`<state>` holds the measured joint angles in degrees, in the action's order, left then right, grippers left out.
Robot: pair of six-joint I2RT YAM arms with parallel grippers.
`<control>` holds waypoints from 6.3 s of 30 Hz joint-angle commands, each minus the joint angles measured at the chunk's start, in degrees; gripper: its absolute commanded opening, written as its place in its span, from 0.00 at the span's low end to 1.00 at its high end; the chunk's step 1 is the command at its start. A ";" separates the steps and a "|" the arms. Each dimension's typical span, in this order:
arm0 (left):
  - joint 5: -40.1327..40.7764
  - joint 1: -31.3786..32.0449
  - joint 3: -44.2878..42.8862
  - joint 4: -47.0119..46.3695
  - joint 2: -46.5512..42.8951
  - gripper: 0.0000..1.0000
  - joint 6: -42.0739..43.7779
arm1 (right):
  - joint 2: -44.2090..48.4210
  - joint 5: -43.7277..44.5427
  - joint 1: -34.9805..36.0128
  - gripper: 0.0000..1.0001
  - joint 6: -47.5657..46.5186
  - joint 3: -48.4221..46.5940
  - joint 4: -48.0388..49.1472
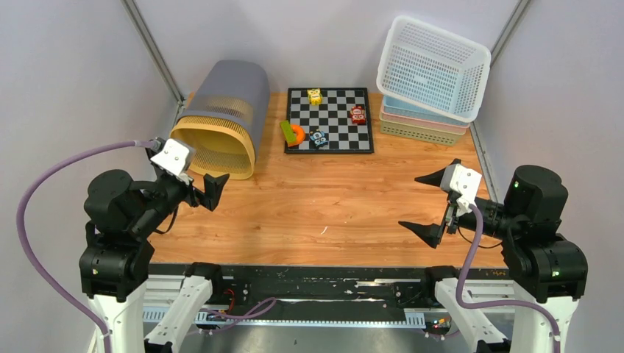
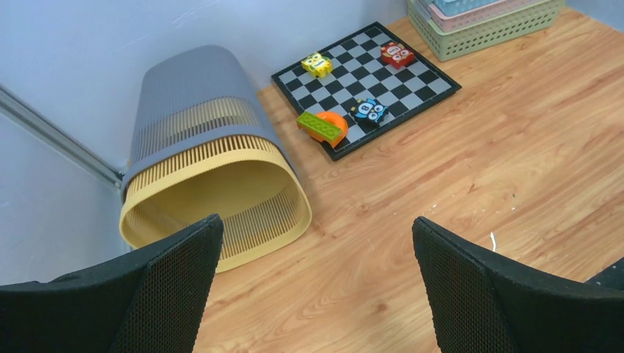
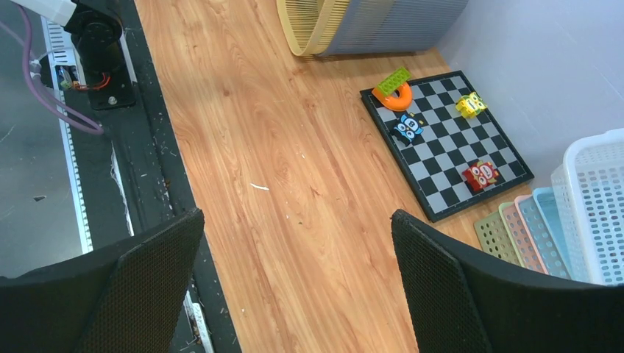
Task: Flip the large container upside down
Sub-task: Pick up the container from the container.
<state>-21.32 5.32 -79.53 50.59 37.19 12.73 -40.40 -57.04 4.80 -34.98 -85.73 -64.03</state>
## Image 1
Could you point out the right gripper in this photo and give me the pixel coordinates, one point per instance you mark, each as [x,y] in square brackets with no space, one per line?
[430,232]

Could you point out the black and white chessboard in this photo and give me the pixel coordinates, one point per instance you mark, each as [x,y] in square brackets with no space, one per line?
[333,117]

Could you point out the left aluminium frame post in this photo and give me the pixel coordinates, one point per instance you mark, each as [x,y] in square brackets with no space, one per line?
[153,50]

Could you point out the pink plastic basket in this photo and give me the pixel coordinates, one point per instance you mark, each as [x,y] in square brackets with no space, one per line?
[420,123]

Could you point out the orange arch toy block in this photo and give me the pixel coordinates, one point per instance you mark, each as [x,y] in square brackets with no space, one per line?
[300,133]

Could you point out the grey and yellow laundry bin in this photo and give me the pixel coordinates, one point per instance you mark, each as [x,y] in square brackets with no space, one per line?
[225,118]

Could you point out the blue owl toy block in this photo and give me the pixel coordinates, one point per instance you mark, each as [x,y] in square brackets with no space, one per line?
[318,138]

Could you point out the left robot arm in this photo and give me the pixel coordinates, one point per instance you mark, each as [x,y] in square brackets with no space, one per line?
[114,268]

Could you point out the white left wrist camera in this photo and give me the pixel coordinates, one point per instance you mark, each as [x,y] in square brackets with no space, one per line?
[175,157]

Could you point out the black metal base rail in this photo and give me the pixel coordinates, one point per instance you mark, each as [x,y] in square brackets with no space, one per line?
[327,295]

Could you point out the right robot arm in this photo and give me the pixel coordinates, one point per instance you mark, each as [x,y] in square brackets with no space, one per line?
[548,271]

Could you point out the red owl toy block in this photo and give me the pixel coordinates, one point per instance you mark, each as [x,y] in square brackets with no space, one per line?
[358,115]

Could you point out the aluminium frame post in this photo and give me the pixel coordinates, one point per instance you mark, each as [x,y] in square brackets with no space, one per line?
[153,50]
[508,29]

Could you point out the yellow owl toy block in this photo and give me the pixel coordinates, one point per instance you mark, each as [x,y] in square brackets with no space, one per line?
[314,96]

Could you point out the large white plastic basket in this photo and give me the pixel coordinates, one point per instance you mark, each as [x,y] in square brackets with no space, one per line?
[433,69]

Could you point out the light blue plastic basket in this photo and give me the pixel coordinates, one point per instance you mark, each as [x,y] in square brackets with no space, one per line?
[398,107]

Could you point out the right aluminium frame post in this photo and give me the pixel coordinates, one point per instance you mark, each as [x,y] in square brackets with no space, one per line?
[508,29]

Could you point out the green plastic basket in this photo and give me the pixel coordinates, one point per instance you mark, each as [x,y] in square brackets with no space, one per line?
[420,133]

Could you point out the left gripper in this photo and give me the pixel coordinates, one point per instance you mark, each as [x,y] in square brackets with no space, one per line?
[213,187]

